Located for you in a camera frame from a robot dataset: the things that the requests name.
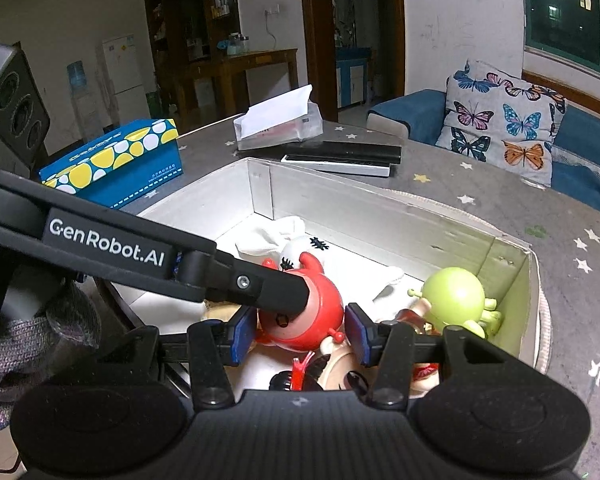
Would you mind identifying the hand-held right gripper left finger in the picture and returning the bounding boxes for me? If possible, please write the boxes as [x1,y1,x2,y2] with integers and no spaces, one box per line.
[139,305,258,409]

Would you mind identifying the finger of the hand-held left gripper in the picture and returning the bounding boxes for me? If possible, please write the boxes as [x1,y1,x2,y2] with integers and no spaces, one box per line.
[176,249,314,312]

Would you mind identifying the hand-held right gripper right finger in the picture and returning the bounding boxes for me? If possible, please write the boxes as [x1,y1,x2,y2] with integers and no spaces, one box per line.
[345,302,502,409]

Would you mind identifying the beige peanut toy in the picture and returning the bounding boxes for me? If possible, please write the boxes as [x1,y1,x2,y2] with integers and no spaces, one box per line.
[200,300,244,324]

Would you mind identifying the black doll with red bows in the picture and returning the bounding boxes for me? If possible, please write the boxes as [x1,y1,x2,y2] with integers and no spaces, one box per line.
[268,339,369,394]

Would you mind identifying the red round toy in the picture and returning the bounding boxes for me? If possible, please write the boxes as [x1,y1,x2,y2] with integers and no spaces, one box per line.
[256,251,346,352]

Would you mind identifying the white plush toy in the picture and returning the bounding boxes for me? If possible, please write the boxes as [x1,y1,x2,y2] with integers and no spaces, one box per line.
[234,215,407,307]

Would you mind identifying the white cardboard box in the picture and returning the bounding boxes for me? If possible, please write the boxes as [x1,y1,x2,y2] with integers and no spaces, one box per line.
[96,156,542,402]

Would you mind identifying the person's left hand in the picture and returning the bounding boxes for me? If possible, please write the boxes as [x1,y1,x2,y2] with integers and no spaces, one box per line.
[0,281,104,432]

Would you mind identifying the blue yellow dotted tissue box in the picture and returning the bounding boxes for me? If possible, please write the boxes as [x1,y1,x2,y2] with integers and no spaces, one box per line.
[38,118,186,210]

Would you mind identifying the green round toy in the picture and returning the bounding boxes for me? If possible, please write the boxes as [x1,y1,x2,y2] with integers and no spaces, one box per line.
[406,265,504,342]

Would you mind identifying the white flat remote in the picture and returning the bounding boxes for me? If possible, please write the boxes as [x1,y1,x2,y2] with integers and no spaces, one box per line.
[279,154,393,179]

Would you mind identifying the water dispenser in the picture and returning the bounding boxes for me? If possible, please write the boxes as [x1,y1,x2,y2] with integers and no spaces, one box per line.
[66,60,99,142]

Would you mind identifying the black flat case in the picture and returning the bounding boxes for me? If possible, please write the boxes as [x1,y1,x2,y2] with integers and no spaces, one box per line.
[285,140,404,166]

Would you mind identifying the white refrigerator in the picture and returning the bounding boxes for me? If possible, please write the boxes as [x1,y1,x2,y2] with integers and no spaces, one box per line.
[100,33,149,127]

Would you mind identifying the white tissue pack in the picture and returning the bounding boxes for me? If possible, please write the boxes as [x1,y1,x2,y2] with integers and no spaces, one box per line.
[231,84,324,152]

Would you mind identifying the white round base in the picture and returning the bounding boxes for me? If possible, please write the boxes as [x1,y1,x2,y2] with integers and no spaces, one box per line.
[532,284,553,377]

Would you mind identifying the wooden side table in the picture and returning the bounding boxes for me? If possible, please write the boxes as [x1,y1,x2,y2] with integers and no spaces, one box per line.
[189,47,300,122]

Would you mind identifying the blue cabinet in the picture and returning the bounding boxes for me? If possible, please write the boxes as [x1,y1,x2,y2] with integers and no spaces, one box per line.
[335,46,373,107]

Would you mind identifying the blue sofa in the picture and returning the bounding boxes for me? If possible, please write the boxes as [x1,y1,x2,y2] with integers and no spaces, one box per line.
[366,88,600,222]

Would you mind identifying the jars on side table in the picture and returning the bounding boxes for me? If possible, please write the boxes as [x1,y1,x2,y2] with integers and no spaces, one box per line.
[218,32,252,57]

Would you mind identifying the wooden cabinet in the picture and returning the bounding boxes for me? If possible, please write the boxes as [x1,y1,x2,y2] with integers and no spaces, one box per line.
[144,0,242,113]

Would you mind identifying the butterfly print pillow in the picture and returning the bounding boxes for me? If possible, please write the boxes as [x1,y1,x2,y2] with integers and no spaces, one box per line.
[435,58,568,191]

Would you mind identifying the window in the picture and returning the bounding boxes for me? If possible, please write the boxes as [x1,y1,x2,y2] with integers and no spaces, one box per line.
[521,0,600,88]

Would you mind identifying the wooden door frame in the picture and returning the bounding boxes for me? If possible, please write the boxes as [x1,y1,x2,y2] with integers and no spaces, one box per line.
[298,0,407,123]

